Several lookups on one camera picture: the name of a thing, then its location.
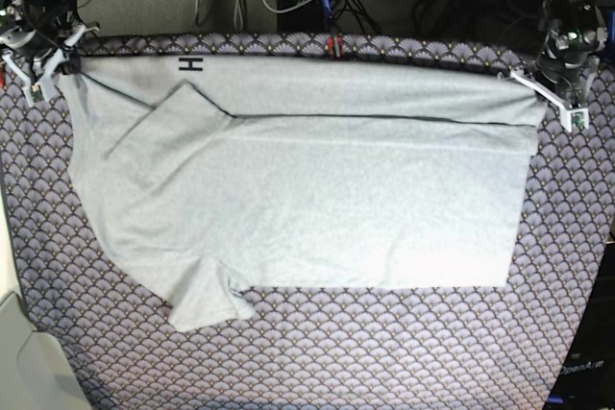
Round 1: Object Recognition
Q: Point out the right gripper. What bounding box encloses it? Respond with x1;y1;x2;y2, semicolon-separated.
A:
1;20;100;107

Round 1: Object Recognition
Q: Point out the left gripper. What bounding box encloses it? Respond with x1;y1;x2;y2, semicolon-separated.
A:
497;39;600;132

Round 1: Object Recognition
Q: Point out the light grey T-shirt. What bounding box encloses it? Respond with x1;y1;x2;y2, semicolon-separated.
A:
59;56;546;331

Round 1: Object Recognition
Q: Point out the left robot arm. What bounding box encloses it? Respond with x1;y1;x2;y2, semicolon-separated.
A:
508;0;612;133

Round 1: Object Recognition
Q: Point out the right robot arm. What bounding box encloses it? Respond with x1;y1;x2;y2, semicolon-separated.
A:
1;0;99;106

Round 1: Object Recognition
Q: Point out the red table clamp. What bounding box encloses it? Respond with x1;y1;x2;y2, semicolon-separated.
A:
326;35;344;60

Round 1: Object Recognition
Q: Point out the black power adapter box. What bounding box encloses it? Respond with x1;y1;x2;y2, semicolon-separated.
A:
276;0;329;34

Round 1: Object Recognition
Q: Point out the black OpenArm base panel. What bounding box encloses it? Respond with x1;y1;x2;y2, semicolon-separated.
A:
544;243;614;409

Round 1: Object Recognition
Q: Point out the white plastic bin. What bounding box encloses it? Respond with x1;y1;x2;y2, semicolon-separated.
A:
1;292;90;409

